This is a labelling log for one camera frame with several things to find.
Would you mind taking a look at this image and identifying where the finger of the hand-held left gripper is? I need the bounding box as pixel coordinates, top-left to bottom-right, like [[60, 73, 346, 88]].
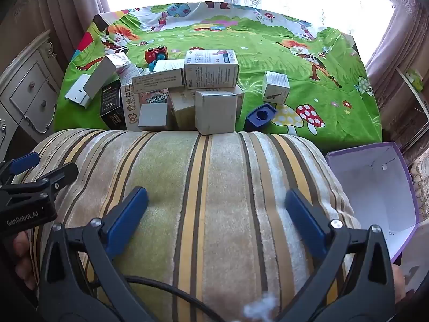
[[0, 152, 40, 184], [0, 162, 80, 194]]

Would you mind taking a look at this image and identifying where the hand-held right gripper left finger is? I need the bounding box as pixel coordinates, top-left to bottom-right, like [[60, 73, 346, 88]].
[[38, 186, 158, 322]]

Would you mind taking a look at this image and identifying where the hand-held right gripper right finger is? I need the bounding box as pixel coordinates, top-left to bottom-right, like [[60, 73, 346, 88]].
[[278, 189, 397, 322]]

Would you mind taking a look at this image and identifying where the purple cardboard box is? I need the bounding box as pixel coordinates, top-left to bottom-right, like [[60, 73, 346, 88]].
[[325, 142, 422, 265]]

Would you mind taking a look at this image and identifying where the grey box with large lettering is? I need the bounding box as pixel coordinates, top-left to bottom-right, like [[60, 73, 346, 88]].
[[120, 84, 145, 132]]

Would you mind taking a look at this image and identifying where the blue plastic block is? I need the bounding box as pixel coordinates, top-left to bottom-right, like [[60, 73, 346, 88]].
[[245, 104, 278, 131]]

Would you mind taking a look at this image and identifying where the beige box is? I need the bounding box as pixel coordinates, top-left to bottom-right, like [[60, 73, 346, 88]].
[[168, 90, 197, 130]]

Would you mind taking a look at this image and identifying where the red toy car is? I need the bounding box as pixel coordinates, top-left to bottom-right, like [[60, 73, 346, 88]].
[[144, 45, 171, 67]]

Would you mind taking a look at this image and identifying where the person's left hand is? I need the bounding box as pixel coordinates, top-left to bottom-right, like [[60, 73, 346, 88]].
[[13, 231, 38, 291]]

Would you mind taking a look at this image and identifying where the white carved dresser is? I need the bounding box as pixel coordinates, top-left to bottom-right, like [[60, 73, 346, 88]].
[[0, 30, 66, 155]]

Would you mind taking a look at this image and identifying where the striped beige blanket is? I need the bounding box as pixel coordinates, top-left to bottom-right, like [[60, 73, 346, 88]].
[[22, 128, 361, 322]]

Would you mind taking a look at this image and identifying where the black box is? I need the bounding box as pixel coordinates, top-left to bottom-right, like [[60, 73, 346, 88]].
[[99, 80, 123, 129]]

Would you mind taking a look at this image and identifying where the small grey box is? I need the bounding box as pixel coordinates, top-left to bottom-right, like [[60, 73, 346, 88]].
[[138, 103, 169, 132]]

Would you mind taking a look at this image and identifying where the white fluff tuft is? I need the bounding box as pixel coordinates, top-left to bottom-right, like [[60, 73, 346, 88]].
[[243, 292, 285, 322]]

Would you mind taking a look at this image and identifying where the long white open box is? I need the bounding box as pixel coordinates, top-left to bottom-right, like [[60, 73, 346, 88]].
[[65, 54, 132, 108]]

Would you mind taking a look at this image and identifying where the pink cartoon box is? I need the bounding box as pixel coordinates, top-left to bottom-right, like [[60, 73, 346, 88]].
[[140, 88, 171, 108]]

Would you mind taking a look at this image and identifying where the white box with red print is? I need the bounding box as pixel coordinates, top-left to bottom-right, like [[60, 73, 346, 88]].
[[117, 63, 143, 88]]

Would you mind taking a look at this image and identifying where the white cube box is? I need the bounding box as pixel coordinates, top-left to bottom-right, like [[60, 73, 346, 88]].
[[195, 89, 237, 135]]

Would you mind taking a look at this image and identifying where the large white box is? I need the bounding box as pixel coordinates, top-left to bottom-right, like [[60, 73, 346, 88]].
[[132, 70, 186, 90]]

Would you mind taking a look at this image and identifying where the white box with small text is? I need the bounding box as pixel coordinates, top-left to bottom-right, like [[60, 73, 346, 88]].
[[235, 85, 245, 119]]

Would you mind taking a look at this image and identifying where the flat white box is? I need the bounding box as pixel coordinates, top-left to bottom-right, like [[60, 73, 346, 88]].
[[152, 59, 186, 73]]

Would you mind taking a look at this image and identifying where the white box with blue label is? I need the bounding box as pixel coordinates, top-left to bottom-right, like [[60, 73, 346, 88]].
[[183, 49, 239, 90]]

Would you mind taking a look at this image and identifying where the dark pink curtain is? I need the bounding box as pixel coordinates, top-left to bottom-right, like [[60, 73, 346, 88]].
[[30, 0, 113, 71]]

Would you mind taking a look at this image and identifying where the green cartoon printed blanket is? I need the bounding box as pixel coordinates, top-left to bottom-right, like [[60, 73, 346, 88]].
[[54, 2, 383, 151]]

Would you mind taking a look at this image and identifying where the green and white toy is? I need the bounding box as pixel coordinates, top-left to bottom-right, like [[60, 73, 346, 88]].
[[405, 70, 424, 92]]

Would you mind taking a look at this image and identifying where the brown patterned curtain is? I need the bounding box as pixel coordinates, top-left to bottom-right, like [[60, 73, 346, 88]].
[[365, 5, 429, 101]]

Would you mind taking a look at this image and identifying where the black cable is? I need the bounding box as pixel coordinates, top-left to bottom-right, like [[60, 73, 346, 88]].
[[90, 275, 225, 322]]

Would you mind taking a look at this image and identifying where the white wall shelf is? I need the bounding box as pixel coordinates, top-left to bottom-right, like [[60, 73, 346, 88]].
[[395, 67, 429, 131]]

